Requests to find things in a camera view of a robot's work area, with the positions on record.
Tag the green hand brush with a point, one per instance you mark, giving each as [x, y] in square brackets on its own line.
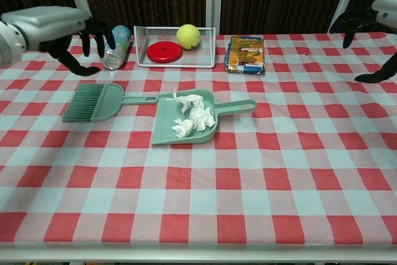
[102, 102]

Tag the clear plastic drink bottle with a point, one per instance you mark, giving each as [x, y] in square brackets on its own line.
[119, 44]

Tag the white rectangular tray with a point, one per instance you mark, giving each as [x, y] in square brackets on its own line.
[203, 57]

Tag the orange blue snack packet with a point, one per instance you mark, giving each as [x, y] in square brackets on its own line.
[246, 55]

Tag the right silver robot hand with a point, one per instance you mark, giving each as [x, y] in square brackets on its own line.
[386, 10]

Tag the red plastic disc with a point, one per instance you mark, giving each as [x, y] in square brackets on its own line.
[164, 51]

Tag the red white checkered tablecloth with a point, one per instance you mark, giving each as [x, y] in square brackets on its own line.
[248, 184]

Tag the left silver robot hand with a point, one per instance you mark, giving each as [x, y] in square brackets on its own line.
[49, 21]

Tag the green plastic dustpan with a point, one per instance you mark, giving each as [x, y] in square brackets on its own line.
[167, 122]

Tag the yellow tennis ball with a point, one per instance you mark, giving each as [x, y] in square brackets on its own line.
[188, 37]

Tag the white tissue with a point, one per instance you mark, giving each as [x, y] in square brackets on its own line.
[183, 128]
[201, 119]
[189, 100]

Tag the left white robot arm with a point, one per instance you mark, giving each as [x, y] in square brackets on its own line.
[9, 44]

